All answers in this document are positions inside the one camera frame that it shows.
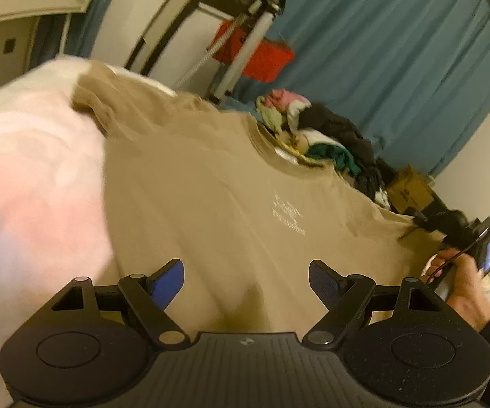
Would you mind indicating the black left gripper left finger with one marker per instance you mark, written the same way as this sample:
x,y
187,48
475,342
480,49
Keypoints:
x,y
147,298

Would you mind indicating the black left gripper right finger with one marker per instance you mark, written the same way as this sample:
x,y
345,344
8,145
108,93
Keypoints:
x,y
346,300

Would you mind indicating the tan t-shirt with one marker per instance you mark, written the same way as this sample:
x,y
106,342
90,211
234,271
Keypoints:
x,y
184,180

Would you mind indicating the pile of mixed clothes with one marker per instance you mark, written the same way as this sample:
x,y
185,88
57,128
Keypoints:
x,y
312,134

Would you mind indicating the person's right hand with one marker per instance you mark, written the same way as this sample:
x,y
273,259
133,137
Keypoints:
x,y
468,298

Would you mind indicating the brown cardboard box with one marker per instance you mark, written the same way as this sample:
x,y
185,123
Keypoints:
x,y
409,189

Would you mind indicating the white pink bed sheet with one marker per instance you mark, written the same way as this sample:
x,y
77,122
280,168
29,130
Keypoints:
x,y
52,218

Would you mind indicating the blue curtain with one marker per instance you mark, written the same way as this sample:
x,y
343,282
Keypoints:
x,y
412,75

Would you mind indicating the red bag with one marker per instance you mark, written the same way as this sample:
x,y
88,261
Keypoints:
x,y
267,62

